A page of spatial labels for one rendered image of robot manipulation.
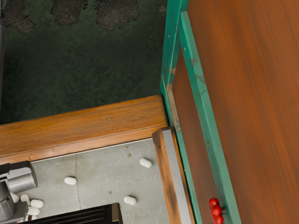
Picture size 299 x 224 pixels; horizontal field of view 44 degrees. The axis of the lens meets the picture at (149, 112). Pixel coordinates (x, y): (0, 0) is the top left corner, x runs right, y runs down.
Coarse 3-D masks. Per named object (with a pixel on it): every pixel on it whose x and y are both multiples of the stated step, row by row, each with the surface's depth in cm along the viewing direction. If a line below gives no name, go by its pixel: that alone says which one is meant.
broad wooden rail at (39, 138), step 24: (24, 120) 107; (48, 120) 106; (72, 120) 106; (96, 120) 106; (120, 120) 106; (144, 120) 106; (168, 120) 107; (0, 144) 104; (24, 144) 105; (48, 144) 105; (72, 144) 105; (96, 144) 106
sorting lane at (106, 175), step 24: (120, 144) 107; (144, 144) 107; (48, 168) 105; (72, 168) 105; (96, 168) 105; (120, 168) 105; (144, 168) 105; (24, 192) 104; (48, 192) 104; (72, 192) 104; (96, 192) 104; (120, 192) 104; (144, 192) 104; (144, 216) 102; (168, 216) 102
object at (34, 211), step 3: (30, 207) 101; (33, 207) 101; (30, 210) 100; (33, 210) 100; (36, 210) 101; (39, 210) 101; (27, 213) 101; (30, 213) 100; (33, 213) 100; (36, 213) 100
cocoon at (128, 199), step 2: (126, 196) 102; (128, 196) 102; (124, 198) 102; (126, 198) 101; (128, 198) 101; (130, 198) 102; (132, 198) 102; (134, 198) 102; (124, 200) 102; (126, 200) 101; (128, 200) 101; (130, 200) 101; (132, 200) 101; (134, 200) 101; (136, 200) 102; (126, 202) 102; (128, 202) 101; (130, 202) 101; (132, 202) 101; (134, 202) 101; (132, 204) 102
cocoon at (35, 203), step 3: (33, 201) 101; (36, 201) 101; (39, 201) 101; (42, 201) 102; (33, 204) 101; (36, 204) 101; (39, 204) 101; (42, 204) 101; (36, 207) 101; (39, 207) 101
